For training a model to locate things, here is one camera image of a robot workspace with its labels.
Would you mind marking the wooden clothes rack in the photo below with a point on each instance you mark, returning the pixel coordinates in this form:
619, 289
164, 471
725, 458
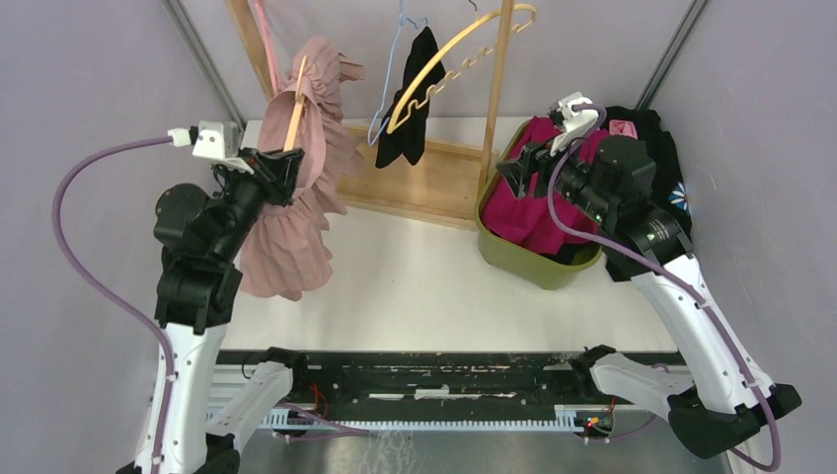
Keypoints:
444, 186

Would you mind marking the pink cloth on pile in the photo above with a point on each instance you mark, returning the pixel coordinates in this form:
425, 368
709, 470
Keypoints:
623, 128

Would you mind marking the pink plastic hanger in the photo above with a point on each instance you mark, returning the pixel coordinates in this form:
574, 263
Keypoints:
271, 61

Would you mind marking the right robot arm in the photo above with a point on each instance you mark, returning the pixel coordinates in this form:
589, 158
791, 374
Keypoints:
722, 398

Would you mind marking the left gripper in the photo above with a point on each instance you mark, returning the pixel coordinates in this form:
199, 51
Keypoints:
275, 171

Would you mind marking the black garment pile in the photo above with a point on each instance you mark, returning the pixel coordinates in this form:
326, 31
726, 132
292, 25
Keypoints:
667, 150

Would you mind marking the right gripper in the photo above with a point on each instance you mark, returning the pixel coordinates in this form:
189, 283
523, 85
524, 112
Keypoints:
532, 158

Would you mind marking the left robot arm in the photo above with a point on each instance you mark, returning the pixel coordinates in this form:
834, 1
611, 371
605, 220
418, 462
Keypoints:
201, 237

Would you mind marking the light blue hanger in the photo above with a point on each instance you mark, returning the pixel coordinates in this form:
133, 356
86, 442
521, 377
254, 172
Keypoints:
377, 122

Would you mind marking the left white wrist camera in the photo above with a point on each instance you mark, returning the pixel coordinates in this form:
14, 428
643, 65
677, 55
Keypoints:
219, 144

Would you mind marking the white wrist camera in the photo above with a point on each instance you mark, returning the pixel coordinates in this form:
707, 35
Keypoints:
219, 144
575, 116

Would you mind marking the olive green plastic basket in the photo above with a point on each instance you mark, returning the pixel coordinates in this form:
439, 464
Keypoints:
520, 262

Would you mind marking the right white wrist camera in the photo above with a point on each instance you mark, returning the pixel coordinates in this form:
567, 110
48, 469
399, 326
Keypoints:
575, 116

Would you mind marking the light pink skirt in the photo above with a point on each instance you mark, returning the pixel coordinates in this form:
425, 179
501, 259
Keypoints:
284, 254

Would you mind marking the magenta pleated skirt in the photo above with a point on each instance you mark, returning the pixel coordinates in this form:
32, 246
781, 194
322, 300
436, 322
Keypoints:
527, 222

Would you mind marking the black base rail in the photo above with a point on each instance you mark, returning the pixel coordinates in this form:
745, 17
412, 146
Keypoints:
349, 387

